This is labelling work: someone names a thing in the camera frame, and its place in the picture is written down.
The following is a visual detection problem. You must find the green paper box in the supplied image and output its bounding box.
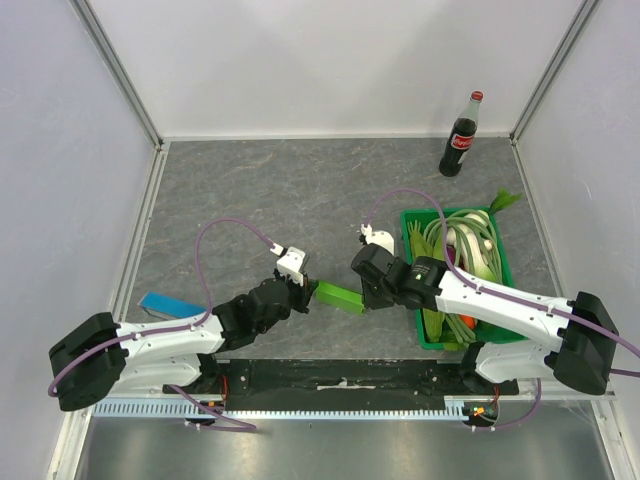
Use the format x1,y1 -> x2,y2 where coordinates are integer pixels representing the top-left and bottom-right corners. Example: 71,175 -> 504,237
314,281 -> 365,315

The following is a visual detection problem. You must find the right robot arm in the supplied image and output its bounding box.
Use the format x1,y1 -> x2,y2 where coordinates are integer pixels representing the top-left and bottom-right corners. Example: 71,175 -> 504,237
351,244 -> 618,395

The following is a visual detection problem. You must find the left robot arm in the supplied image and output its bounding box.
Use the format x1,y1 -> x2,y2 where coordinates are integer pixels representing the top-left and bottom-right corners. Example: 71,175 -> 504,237
47,274 -> 318,412

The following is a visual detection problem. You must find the blue small box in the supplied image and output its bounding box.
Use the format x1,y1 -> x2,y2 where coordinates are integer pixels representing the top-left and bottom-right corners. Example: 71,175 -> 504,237
138,292 -> 205,320

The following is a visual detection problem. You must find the purple onion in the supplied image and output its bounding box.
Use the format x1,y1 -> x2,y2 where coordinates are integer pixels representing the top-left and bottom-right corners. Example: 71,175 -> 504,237
446,245 -> 458,266

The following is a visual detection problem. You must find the orange carrot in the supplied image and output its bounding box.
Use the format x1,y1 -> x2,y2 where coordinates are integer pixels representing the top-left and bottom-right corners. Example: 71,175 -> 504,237
459,315 -> 476,330

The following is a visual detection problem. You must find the green long beans bundle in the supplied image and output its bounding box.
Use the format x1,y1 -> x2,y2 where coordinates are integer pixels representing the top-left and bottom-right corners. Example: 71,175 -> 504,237
422,209 -> 503,347

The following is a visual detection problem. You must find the cola glass bottle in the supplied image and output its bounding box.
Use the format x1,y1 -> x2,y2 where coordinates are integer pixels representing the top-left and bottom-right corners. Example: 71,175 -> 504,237
439,90 -> 484,177

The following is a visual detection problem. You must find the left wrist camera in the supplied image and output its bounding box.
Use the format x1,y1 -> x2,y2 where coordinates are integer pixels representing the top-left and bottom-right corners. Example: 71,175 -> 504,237
270,243 -> 308,285

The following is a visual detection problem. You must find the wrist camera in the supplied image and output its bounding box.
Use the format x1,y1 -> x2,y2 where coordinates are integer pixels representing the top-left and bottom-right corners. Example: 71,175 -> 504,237
270,243 -> 308,285
360,224 -> 395,255

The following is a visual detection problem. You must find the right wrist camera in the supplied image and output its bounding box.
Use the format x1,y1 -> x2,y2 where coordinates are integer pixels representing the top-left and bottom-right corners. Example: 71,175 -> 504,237
360,224 -> 395,255

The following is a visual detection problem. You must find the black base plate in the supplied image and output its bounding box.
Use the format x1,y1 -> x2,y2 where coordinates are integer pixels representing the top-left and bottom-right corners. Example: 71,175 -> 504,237
182,356 -> 519,410

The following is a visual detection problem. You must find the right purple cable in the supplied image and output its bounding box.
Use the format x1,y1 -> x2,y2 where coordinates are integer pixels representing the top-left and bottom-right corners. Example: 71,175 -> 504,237
362,187 -> 640,431

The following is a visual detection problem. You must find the grey cable duct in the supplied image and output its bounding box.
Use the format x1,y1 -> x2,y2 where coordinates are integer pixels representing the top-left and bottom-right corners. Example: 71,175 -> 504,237
92,398 -> 468,421

